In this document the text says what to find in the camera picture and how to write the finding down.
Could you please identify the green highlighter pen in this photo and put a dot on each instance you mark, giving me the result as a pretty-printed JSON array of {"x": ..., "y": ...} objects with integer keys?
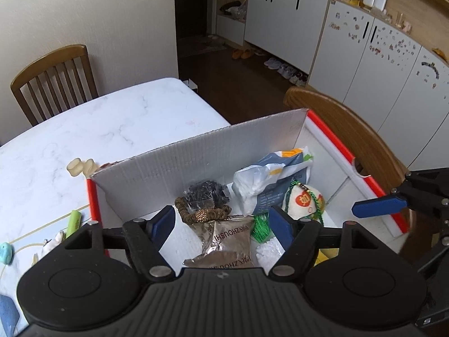
[{"x": 73, "y": 221}]

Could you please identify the grey doormat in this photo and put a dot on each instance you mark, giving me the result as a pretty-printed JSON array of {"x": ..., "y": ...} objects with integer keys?
[{"x": 201, "y": 45}]

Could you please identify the white sneaker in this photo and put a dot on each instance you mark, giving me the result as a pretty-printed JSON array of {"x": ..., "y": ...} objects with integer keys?
[
  {"x": 272, "y": 63},
  {"x": 299, "y": 79},
  {"x": 286, "y": 71}
]

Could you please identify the silver foil packet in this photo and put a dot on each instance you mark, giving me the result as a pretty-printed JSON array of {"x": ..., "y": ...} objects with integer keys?
[{"x": 228, "y": 242}]

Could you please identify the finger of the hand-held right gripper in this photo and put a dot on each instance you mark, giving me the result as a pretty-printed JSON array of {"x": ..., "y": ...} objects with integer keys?
[
  {"x": 379, "y": 206},
  {"x": 435, "y": 251}
]

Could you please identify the clear bag of white beads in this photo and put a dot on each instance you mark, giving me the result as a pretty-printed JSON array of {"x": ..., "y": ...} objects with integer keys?
[{"x": 263, "y": 253}]

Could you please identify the small white plush toy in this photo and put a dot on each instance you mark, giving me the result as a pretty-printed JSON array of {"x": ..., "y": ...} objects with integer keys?
[{"x": 54, "y": 241}]

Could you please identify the yellow slipper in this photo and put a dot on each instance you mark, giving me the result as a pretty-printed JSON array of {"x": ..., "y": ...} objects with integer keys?
[
  {"x": 246, "y": 53},
  {"x": 236, "y": 54}
]

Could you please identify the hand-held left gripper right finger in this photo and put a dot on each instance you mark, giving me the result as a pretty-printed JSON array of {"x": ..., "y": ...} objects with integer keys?
[{"x": 282, "y": 226}]

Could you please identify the red and white cardboard box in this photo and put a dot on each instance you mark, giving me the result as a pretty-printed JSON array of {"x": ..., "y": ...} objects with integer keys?
[{"x": 210, "y": 161}]

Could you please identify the light blue table mat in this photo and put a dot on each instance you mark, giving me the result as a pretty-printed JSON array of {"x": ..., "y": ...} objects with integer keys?
[{"x": 24, "y": 224}]

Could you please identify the dark wooden slatted chair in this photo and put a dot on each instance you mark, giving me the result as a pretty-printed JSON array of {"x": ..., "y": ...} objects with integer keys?
[{"x": 52, "y": 66}]

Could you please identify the yellow object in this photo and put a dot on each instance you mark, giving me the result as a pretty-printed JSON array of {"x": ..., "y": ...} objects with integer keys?
[{"x": 324, "y": 258}]

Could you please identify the white cabinet with stickers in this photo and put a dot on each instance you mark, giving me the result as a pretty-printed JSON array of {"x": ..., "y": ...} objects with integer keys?
[{"x": 379, "y": 84}]

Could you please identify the curved wooden chair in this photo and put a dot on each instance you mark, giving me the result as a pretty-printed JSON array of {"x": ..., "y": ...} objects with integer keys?
[{"x": 350, "y": 130}]

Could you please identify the white and navy tissue pack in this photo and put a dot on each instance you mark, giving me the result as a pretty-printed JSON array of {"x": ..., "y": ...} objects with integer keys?
[{"x": 270, "y": 182}]

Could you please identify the small teal object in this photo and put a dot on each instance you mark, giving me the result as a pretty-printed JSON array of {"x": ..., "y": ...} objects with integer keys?
[{"x": 5, "y": 252}]

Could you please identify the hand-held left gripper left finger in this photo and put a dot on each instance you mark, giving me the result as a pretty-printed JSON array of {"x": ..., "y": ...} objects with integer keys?
[{"x": 163, "y": 226}]

